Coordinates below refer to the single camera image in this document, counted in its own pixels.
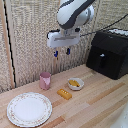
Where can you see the yellow food in bowl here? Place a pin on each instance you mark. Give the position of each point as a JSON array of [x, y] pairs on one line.
[[74, 83]]

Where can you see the black box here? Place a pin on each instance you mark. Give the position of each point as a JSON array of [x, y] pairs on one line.
[[109, 54]]

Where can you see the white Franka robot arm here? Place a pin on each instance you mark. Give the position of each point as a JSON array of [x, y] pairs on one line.
[[74, 12]]

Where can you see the pink cup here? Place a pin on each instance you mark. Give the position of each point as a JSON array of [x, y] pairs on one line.
[[45, 81]]

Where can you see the small white bowl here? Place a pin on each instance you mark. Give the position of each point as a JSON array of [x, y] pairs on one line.
[[76, 84]]

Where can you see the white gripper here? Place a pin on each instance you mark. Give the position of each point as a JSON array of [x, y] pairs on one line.
[[62, 38]]

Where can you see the yellow bread piece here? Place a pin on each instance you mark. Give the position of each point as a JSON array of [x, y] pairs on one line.
[[64, 93]]

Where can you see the white floral rim plate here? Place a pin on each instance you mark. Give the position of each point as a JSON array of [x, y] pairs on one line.
[[29, 109]]

